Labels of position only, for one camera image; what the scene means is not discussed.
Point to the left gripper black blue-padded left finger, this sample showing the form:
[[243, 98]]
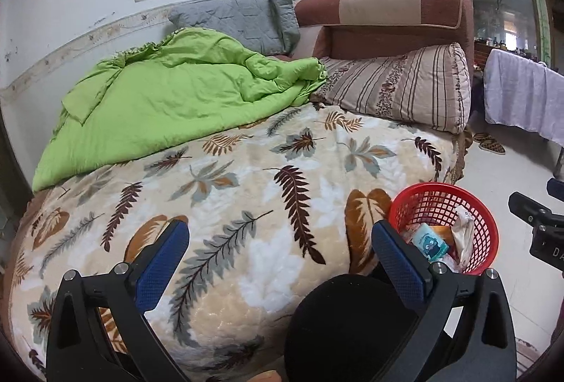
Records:
[[98, 329]]

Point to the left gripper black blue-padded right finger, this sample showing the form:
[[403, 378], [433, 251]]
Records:
[[463, 330]]

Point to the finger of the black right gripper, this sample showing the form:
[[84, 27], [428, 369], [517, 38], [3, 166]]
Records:
[[547, 241]]

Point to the crumpled white plastic wrapper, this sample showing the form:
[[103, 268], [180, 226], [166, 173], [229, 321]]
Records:
[[463, 233]]

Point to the light blue tissue packet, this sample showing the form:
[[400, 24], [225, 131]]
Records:
[[429, 243]]

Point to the brown patterned slipper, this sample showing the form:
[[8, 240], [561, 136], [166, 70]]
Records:
[[489, 144]]

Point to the red plastic mesh basket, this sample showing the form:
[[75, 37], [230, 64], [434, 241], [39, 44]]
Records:
[[435, 203]]

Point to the table with lilac cloth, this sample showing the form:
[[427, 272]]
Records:
[[521, 93]]

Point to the striped floral pillow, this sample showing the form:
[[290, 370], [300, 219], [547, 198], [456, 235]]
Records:
[[430, 86]]

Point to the leaf-patterned fleece blanket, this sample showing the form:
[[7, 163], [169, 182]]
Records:
[[273, 208]]

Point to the bright green quilt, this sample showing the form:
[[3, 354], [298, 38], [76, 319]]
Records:
[[196, 82]]

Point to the brown padded headboard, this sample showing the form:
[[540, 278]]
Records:
[[362, 29]]

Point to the grey quilted pillow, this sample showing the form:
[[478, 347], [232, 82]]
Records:
[[269, 27]]

